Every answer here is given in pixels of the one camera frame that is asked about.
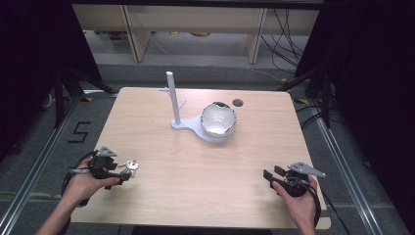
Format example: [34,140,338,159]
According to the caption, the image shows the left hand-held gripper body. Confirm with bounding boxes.
[87,146,123,180]

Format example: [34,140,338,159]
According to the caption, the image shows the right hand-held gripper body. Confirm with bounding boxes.
[277,162,327,198]

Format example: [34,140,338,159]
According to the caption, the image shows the small shiny metal piece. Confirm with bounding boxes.
[117,159,140,173]

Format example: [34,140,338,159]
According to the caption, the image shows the person's right hand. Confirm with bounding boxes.
[271,175,320,227]

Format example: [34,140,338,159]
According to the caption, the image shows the person's left hand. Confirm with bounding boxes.
[63,158,121,208]

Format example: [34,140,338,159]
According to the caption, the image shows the silver metal bowl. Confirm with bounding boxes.
[200,101,238,138]

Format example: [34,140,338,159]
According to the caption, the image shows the white stand with pole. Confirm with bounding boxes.
[158,70,238,145]

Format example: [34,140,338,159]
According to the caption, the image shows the black tripod stand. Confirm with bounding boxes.
[276,67,333,129]
[53,64,119,129]

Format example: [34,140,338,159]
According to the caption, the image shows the dark curtain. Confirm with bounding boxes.
[294,0,415,229]
[0,0,103,163]

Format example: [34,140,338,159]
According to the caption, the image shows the beige desk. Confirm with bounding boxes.
[71,3,321,66]

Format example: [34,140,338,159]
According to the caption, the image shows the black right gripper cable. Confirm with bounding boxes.
[304,180,323,229]

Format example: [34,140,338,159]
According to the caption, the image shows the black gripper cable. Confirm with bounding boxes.
[60,149,100,208]
[304,180,323,229]

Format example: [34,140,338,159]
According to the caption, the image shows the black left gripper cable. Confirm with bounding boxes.
[60,149,100,208]

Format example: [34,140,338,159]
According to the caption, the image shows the black floor cable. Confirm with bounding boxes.
[320,195,352,235]

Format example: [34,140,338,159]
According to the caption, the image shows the aluminium floor rail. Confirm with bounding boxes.
[0,91,115,235]
[313,112,384,235]

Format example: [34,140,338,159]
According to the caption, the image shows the white floor cable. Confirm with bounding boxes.
[242,66,289,83]

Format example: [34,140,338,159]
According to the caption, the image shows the bundle of black cables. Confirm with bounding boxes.
[259,8,310,75]

